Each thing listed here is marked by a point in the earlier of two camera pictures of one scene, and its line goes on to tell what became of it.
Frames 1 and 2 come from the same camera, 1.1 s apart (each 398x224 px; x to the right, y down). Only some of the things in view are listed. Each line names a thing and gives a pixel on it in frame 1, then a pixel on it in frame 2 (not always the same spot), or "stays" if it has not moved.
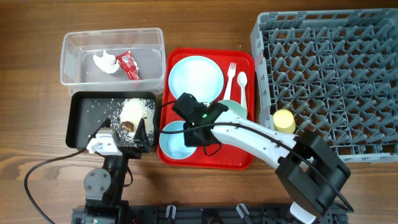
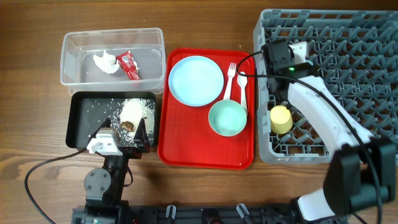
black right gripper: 182,104 → 277,94
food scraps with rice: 127,116 stays
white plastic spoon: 242,81 stays
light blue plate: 199,76 stays
